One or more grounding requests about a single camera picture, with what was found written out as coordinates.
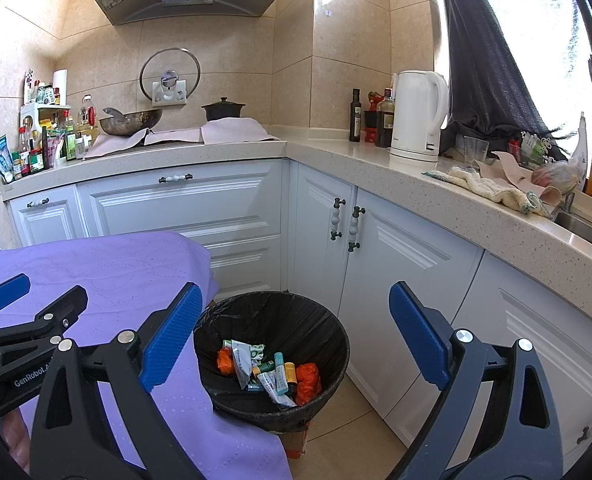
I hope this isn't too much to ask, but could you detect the clear cooking oil bottle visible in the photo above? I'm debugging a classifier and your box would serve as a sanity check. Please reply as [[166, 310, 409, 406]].
[[78, 95, 99, 136]]

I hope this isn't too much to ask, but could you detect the wide white cabinet door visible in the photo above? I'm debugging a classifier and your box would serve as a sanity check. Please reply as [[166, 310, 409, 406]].
[[76, 160, 283, 301]]

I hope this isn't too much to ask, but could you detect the dark soy sauce bottle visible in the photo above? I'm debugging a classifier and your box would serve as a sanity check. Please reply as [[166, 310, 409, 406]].
[[374, 87, 396, 148]]

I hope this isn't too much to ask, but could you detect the clear measuring cup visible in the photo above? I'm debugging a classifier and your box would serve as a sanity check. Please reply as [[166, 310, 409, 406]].
[[462, 135, 490, 163]]

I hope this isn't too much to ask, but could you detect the white paper towel roll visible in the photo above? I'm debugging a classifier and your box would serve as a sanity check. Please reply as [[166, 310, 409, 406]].
[[52, 70, 69, 107]]

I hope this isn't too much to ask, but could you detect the white electric kettle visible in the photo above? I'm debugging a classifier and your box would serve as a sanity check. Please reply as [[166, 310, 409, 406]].
[[388, 70, 449, 163]]

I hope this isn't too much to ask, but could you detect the brown cardboard box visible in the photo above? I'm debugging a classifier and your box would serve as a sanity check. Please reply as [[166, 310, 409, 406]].
[[278, 422, 310, 459]]

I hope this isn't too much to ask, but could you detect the beige cloth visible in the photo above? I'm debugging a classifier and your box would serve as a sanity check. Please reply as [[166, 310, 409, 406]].
[[476, 150, 563, 202]]

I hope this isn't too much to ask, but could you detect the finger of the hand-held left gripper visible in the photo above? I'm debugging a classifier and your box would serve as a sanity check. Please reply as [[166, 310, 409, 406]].
[[0, 273, 32, 317], [0, 285, 89, 348]]

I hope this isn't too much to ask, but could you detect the cream dish towel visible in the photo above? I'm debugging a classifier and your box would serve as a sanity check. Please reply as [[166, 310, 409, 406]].
[[423, 165, 552, 218]]

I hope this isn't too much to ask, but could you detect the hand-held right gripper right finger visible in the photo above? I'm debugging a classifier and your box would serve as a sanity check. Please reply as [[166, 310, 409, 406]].
[[388, 281, 563, 480]]

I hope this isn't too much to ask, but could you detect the white lid holder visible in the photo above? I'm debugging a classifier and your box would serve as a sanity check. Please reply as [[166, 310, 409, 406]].
[[152, 77, 187, 107]]

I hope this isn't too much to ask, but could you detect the small white cabinet door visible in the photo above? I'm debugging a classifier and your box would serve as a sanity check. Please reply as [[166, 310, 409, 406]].
[[8, 185, 93, 249]]

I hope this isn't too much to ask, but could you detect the person's left forearm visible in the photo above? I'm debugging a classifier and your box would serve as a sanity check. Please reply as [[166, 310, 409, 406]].
[[0, 406, 33, 472]]

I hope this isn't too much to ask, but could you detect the glass pot lid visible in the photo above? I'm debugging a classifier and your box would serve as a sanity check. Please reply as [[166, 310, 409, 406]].
[[139, 48, 202, 103]]

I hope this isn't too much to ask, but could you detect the black pot with lid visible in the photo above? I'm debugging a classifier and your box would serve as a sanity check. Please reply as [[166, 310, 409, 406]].
[[201, 97, 247, 123]]

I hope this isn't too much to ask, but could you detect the dark window curtain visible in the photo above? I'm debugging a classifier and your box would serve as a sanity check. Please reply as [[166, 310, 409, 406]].
[[436, 0, 572, 161]]

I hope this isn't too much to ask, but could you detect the blue snack packet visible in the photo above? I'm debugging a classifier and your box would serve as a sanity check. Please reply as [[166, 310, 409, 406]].
[[0, 135, 14, 183]]

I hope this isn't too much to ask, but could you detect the steel wok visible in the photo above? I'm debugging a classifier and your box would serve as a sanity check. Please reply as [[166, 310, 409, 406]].
[[98, 106, 163, 137]]

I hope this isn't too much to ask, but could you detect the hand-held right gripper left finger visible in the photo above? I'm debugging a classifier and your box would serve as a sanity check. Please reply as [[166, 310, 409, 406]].
[[30, 282, 204, 480]]

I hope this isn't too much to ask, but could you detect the red plastic bag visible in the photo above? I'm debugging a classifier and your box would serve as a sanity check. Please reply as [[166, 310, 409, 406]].
[[294, 362, 323, 406]]

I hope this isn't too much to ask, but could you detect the clear plastic bag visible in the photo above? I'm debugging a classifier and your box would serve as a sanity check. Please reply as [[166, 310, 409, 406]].
[[531, 160, 583, 196]]

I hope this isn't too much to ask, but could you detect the pale cloth on stove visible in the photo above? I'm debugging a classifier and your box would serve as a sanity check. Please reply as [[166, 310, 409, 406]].
[[83, 117, 281, 158]]

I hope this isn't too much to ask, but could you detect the cluster of seasoning bottles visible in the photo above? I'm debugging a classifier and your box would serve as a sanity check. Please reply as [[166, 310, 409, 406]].
[[12, 72, 85, 181]]

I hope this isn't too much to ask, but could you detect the green and white wrapper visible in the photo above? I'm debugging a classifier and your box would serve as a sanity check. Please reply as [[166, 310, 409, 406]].
[[231, 340, 267, 391]]

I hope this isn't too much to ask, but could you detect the black lined trash bin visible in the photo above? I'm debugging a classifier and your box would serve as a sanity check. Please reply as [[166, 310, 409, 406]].
[[193, 291, 351, 433]]

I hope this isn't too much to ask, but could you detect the steel sink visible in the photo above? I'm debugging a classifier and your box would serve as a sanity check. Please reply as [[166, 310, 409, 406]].
[[551, 209, 592, 257]]

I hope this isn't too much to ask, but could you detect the dark slim oil bottle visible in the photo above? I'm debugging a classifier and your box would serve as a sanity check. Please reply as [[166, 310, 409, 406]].
[[349, 88, 363, 143]]

